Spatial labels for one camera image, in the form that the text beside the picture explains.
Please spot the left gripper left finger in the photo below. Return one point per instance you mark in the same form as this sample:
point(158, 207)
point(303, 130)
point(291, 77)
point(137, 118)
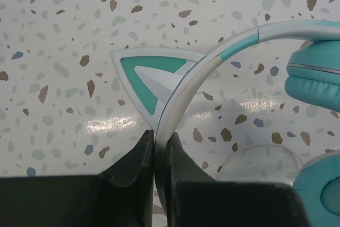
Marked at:
point(121, 195)

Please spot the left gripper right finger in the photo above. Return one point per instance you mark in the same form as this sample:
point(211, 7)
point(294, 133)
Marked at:
point(193, 198)

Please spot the teal cat-ear headphones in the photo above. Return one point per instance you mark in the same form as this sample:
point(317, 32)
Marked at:
point(280, 125)

